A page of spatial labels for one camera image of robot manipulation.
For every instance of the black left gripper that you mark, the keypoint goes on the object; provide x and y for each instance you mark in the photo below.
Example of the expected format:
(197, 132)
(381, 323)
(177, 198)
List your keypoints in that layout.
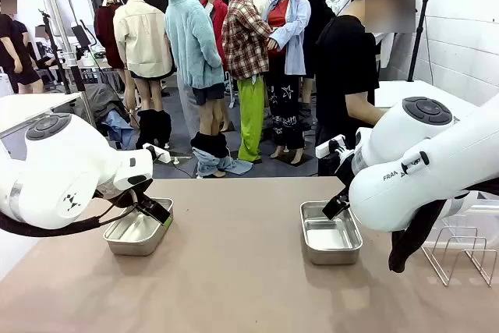
(124, 194)

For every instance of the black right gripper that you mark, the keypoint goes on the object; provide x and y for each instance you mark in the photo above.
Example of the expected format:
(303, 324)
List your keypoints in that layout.
(345, 167)

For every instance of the rectangular stainless steel container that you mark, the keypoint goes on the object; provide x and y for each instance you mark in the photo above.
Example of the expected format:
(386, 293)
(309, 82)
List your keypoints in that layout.
(132, 237)
(331, 243)

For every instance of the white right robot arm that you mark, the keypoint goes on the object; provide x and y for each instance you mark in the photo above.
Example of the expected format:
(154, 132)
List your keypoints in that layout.
(429, 161)

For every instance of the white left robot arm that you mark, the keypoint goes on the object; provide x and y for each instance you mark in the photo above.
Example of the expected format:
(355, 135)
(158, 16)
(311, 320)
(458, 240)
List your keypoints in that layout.
(58, 165)

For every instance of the pile of grey clothes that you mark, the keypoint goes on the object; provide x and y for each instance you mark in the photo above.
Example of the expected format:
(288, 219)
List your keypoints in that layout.
(101, 103)

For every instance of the person in black T-shirt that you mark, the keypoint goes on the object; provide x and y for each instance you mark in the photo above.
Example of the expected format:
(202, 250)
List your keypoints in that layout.
(343, 68)

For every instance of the white work table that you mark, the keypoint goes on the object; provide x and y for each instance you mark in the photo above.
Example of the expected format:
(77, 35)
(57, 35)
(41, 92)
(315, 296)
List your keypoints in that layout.
(421, 89)

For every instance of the mannequin in light blue shirt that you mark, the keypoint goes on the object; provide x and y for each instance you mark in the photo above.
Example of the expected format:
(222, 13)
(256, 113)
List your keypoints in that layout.
(290, 52)

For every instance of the white side table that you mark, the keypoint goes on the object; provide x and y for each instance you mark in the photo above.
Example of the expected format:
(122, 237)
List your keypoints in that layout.
(27, 108)

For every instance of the mannequin in cream jacket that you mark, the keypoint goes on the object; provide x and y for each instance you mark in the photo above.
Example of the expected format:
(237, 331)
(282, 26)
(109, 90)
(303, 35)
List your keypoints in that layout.
(142, 44)

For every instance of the mannequin in blue fleece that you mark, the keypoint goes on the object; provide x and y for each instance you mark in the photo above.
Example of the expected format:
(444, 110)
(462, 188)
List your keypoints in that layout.
(195, 48)

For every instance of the mannequin in maroon dress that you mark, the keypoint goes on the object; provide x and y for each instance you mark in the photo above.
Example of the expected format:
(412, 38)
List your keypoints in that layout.
(107, 36)

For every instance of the mannequin in plaid shirt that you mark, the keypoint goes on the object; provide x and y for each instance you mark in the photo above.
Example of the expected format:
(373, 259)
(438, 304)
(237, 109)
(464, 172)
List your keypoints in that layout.
(245, 44)

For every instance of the black tripod stand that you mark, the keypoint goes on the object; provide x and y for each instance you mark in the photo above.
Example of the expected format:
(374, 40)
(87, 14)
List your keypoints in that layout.
(54, 56)

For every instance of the mannequin in black coat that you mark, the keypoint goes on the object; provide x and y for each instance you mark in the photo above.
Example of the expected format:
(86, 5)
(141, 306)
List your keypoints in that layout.
(317, 17)

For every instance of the black light stand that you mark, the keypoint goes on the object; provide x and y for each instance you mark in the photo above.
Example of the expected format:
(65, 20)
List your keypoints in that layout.
(421, 32)

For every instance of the seated background person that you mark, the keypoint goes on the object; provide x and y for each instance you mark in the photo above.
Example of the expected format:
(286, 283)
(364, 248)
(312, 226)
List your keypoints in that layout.
(44, 46)

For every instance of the mannequin in red jacket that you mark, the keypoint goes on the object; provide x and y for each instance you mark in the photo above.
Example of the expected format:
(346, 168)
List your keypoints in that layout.
(218, 17)

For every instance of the background person in black clothes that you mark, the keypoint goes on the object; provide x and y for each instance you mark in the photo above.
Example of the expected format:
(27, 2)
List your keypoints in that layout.
(13, 48)

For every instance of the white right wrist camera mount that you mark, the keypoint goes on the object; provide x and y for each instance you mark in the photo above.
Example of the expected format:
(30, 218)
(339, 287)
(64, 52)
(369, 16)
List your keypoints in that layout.
(325, 147)

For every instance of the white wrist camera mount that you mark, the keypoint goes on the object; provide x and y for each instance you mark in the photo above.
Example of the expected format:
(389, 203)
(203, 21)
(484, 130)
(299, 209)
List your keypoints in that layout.
(325, 147)
(160, 153)

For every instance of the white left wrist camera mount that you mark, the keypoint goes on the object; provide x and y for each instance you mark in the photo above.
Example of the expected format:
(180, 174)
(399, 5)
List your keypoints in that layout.
(160, 153)

